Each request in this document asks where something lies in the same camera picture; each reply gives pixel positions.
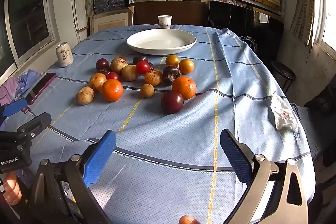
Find dark purple plum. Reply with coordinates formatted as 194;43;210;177
96;58;110;72
161;91;184;114

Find brown wooden board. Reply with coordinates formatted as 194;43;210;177
133;1;210;26

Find orange mandarin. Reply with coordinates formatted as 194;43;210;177
101;79;124;102
172;76;197;100

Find purple cloth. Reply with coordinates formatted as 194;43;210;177
0;76;20;106

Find white framed dark window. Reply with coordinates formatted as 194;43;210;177
4;0;61;69

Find person's left hand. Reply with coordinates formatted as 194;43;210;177
0;171;23;205

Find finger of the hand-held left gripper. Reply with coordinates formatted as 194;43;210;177
1;98;28;118
16;112;52;146

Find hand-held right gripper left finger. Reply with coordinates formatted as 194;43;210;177
26;130;117;224

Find black round stool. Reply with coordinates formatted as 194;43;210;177
270;61;297;93

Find stack of blue patterned boxes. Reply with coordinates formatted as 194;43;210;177
92;0;126;14

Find light wooden framed panel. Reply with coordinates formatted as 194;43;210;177
91;7;134;35

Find white leaning plank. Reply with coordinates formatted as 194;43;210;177
71;0;88;41

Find white beverage can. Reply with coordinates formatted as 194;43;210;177
55;42;74;68

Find black glossy panel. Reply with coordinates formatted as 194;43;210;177
209;1;284;64

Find person's right hand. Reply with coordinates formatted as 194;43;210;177
178;215;201;224

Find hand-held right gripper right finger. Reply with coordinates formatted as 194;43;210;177
220;129;309;224

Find beige bamboo curtain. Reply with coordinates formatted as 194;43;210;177
290;0;315;46

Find phone with red case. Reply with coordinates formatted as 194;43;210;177
25;72;57;105

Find white plate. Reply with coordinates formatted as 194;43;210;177
126;28;197;55

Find pink floral cloth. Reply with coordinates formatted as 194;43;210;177
214;0;248;7

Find brown round pear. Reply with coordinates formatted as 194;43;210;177
121;64;139;82
110;57;128;75
76;86;94;105
89;73;107;92

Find white printed paper cup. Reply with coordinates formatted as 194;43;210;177
158;15;172;29

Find blue checked tablecloth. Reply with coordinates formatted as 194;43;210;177
16;25;315;224

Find bright window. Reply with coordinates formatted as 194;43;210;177
314;0;336;50

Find light blue cloth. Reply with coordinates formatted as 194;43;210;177
16;69;42;94

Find small yellow-orange citrus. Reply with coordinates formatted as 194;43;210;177
178;59;195;74
165;55;180;67

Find small tan longan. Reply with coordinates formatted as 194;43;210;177
140;84;154;98

